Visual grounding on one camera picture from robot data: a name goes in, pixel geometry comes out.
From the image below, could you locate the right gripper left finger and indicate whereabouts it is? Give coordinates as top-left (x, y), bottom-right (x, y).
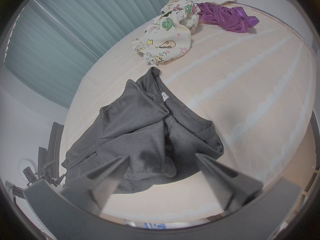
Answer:
top-left (61, 156), bottom-right (130, 216)

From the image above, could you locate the bed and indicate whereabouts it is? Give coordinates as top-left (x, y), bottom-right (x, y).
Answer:
top-left (62, 0), bottom-right (320, 224)

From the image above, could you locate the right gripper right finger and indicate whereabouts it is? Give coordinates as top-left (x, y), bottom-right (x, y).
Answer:
top-left (196, 153), bottom-right (263, 213)

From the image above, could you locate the black T-shirt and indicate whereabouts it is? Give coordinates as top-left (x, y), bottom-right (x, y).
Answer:
top-left (61, 67), bottom-right (225, 194)

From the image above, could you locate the black chest of drawers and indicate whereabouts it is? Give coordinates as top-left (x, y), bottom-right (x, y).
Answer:
top-left (37, 121), bottom-right (64, 179)

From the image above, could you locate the white printed pyjama top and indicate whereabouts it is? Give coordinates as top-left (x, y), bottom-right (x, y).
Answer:
top-left (131, 0), bottom-right (200, 66)

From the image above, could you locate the purple garment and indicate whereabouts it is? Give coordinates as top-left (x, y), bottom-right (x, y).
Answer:
top-left (196, 2), bottom-right (260, 33)

